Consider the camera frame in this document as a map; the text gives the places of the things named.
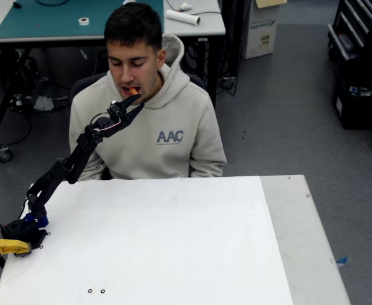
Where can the grey workbench with black legs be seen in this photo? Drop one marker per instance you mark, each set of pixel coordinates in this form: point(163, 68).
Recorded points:
point(192, 30)

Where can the green cutting mat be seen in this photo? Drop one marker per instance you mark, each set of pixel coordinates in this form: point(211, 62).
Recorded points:
point(30, 19)

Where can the small orange snack piece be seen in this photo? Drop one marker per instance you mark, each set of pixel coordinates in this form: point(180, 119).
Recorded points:
point(133, 91)

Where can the black caster wheel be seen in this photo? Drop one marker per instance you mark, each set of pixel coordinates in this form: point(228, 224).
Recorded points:
point(4, 154)
point(228, 82)

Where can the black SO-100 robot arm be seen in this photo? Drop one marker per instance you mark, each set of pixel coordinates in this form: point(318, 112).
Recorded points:
point(52, 178)

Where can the yellow bar clamp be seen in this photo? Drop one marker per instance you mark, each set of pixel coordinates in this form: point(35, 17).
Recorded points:
point(7, 246)

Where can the rolled white paper tube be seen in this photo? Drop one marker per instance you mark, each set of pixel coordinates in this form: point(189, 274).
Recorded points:
point(182, 17)

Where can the large white paper sheet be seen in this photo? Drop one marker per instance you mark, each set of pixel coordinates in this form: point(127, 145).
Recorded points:
point(173, 241)

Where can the manila folder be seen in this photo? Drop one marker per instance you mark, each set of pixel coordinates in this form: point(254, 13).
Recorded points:
point(270, 2)

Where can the black tool cabinet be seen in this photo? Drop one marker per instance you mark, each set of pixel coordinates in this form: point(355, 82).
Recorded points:
point(354, 28)

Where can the man in beige hoodie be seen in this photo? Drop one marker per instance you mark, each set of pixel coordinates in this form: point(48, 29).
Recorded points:
point(160, 152)

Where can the black storage bin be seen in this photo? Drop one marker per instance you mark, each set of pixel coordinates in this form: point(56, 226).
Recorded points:
point(354, 111)

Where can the white tape roll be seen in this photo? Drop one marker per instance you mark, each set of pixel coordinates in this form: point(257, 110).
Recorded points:
point(84, 21)

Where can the white cardboard box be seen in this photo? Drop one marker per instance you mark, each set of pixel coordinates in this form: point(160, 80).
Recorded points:
point(260, 35)

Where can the crumpled white paper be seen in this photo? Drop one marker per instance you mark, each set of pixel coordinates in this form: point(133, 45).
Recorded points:
point(185, 6)

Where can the blue tape scrap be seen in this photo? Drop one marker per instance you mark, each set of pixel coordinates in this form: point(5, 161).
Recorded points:
point(342, 260)

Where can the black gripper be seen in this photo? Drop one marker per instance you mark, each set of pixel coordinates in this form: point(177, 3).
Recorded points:
point(124, 117)

